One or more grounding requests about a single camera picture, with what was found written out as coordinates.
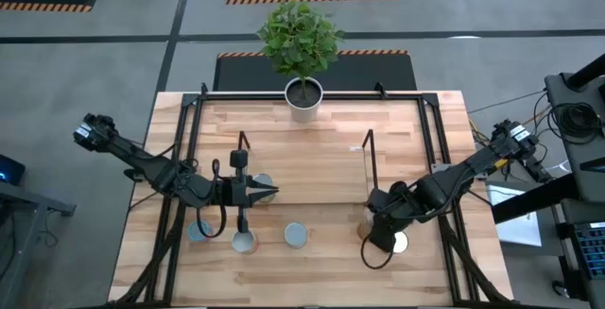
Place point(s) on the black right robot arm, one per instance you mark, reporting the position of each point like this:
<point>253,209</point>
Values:
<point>454,181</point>

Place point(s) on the white plant pot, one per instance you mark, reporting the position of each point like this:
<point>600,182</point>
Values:
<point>303,106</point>

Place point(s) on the orange red striped can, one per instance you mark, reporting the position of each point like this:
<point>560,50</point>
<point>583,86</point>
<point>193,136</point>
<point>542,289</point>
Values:
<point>245,242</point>

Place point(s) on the green leafy plant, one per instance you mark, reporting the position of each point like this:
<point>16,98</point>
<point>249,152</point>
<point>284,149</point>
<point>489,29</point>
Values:
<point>300,39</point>

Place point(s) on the small white tag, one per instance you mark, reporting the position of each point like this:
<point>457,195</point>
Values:
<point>355,148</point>

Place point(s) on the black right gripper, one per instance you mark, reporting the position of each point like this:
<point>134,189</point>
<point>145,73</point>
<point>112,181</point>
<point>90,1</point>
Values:
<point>382,238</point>

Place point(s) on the black metal table frame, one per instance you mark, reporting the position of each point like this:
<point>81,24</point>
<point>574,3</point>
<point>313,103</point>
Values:
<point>354,96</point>

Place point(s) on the green Oranges can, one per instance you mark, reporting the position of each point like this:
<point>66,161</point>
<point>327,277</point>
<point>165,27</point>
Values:
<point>264,177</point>

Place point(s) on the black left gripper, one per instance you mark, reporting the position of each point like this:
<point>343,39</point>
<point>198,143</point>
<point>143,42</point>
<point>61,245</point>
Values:
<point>234,192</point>

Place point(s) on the blue lit device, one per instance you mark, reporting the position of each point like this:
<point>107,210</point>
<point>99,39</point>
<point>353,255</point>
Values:
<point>9,169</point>

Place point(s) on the green Pears can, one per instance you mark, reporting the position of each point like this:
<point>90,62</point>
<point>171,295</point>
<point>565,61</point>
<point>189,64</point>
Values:
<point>296,235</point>

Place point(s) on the black bar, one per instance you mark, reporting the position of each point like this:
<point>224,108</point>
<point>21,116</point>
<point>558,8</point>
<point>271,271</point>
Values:
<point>534,199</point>

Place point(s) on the silver lidded food can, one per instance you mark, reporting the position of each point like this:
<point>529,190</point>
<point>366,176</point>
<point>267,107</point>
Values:
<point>402,244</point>

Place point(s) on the wooden shelf with black frame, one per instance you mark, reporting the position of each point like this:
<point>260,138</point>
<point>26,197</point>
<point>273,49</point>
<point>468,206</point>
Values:
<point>321,181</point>

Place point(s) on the teal top can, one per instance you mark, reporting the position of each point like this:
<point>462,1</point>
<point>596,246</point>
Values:
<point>201,231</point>

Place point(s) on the grey equipment cart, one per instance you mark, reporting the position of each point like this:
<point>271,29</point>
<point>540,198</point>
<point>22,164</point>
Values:
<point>567,91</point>

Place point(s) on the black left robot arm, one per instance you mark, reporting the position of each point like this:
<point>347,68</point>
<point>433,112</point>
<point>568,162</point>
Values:
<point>142,162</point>

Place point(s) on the black pole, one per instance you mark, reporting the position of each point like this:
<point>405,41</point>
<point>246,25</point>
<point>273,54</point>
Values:
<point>586,70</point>

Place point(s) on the grey side desk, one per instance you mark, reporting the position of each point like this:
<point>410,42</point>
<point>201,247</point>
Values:
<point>33,200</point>

